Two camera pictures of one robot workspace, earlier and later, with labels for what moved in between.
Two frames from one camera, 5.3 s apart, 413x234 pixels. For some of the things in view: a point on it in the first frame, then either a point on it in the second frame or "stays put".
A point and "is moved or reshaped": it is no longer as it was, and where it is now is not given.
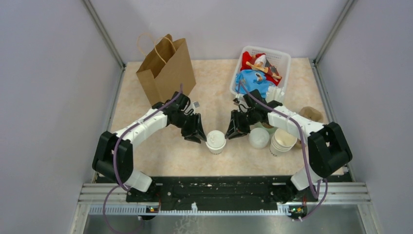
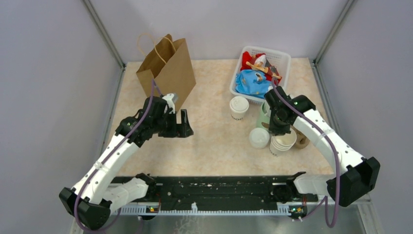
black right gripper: x=232 y=132 -> x=275 y=130
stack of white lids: x=258 y=138 stays put
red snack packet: x=258 y=62 stays put
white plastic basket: x=281 y=61 stays put
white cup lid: x=215 y=139 is moved or reshaped
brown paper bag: x=166 y=69 stays put
